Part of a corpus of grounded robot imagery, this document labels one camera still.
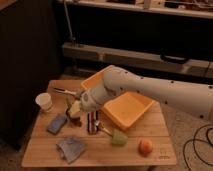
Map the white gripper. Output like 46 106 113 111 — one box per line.
68 90 100 118

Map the dark red grape bunch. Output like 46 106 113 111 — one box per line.
71 117 82 127

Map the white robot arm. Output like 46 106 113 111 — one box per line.
71 66 213 122

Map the striped black white object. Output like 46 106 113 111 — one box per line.
87 111 98 135

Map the blue sponge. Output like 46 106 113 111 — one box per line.
47 114 67 135

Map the white paper cup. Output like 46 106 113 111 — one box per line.
35 93 53 112

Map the grey folded cloth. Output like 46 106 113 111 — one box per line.
56 136 86 164

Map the yellow plastic bin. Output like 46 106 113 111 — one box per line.
82 66 154 130

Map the orange peach fruit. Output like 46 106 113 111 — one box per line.
138 139 153 156

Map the metal pole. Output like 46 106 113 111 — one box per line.
63 0 75 44

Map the cluttered white shelf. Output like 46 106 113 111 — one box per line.
56 0 213 19

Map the black white handled utensil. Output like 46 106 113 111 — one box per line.
53 88 82 97

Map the black cable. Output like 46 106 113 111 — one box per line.
182 123 213 171

